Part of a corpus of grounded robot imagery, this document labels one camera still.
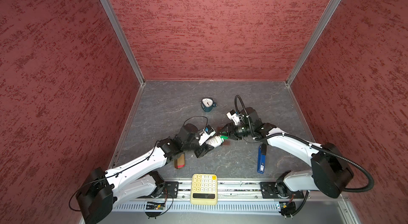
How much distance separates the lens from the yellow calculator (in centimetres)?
72

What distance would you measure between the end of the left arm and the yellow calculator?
15cm

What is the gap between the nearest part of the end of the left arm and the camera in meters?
0.61
